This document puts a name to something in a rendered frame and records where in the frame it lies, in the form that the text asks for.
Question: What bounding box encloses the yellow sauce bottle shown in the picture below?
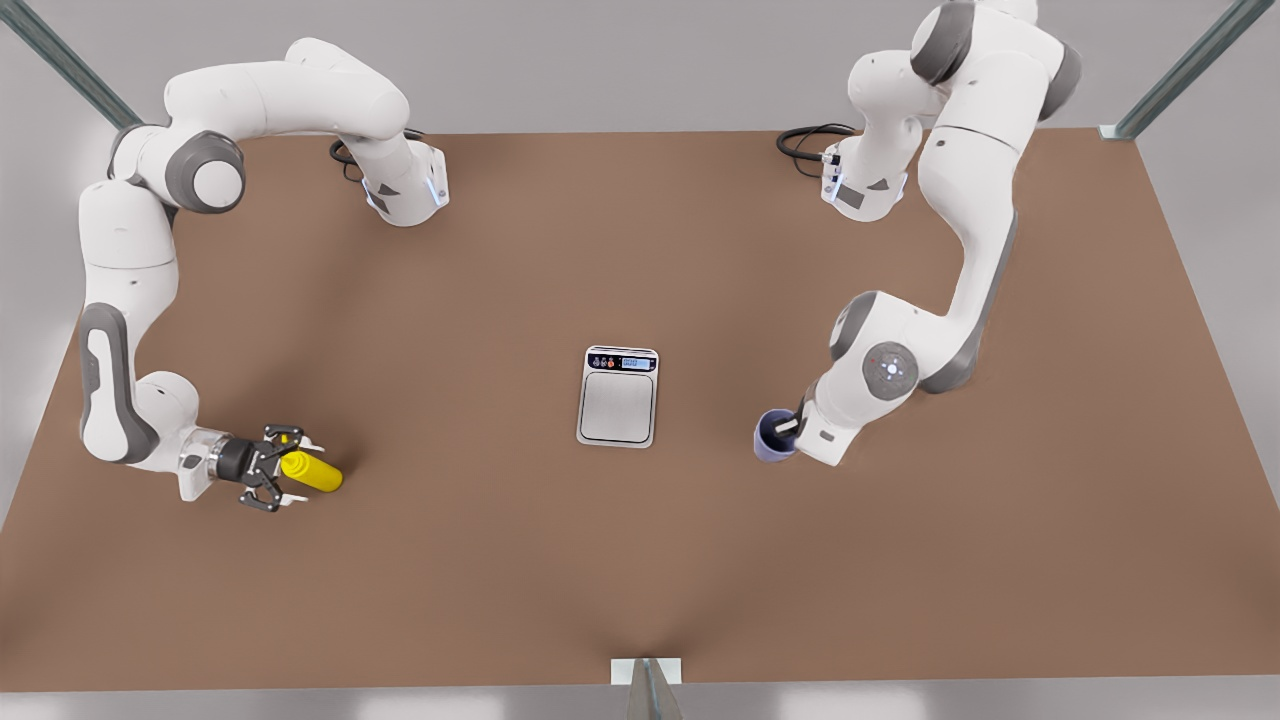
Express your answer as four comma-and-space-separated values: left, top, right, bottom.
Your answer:
280, 450, 345, 494

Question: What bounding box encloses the black cable loop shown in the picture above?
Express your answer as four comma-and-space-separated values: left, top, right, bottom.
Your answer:
329, 129, 427, 187
776, 123, 861, 182

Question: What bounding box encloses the blue cup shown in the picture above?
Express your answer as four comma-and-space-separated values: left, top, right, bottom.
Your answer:
753, 408, 802, 464

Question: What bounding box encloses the silver digital kitchen scale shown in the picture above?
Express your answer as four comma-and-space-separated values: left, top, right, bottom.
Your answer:
576, 345, 661, 450

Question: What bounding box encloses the silver frame post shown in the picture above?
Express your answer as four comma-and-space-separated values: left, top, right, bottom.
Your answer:
610, 657, 684, 720
0, 0, 143, 130
1099, 0, 1277, 142

